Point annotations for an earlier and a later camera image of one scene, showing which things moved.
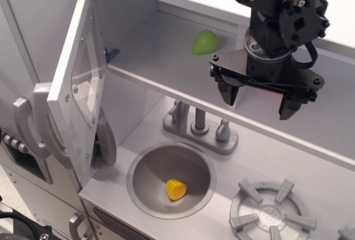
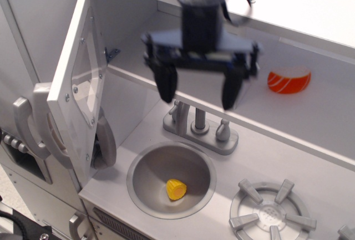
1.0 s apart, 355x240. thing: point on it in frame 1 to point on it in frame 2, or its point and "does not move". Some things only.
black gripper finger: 290,105 to 232,83
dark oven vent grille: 120,224 does not move
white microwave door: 78,94 does not move
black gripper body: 272,70 to 167,49
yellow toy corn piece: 176,189 does not move
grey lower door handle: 73,224 does not move
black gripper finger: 228,92 to 167,80
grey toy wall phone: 105,151 does not move
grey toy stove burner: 269,210 does not move
